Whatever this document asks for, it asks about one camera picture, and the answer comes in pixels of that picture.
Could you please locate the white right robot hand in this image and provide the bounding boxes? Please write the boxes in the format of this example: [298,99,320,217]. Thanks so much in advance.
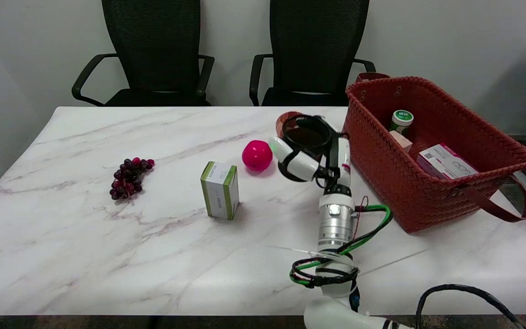
[269,137,352,196]

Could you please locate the brown woven storage basket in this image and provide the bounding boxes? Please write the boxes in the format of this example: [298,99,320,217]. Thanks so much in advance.
[343,72,526,234]

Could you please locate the pink ball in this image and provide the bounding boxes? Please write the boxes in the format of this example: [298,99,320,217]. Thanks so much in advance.
[242,140,274,173]

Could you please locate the green and white box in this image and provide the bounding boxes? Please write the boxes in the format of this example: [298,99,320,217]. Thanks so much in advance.
[200,161,240,221]

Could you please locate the small pale pink box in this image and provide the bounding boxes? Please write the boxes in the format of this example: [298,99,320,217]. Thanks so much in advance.
[389,131,413,153]

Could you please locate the green lid white bottle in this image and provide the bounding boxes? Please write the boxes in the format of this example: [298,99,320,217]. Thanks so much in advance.
[390,110,414,136]

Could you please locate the black mesh office chair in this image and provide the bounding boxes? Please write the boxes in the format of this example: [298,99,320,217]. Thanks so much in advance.
[72,0,215,107]
[249,0,377,107]

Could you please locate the pink and white box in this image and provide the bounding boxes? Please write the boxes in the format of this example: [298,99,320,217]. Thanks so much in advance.
[416,143,479,180]

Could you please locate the dark red grape bunch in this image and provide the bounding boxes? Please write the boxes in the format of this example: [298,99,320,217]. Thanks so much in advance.
[110,158,156,201]

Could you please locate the green and black cable bundle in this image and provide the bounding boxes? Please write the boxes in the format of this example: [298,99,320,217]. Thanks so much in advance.
[289,196,394,288]

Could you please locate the black cable loop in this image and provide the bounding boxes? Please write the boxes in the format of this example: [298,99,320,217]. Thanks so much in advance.
[416,284,526,329]

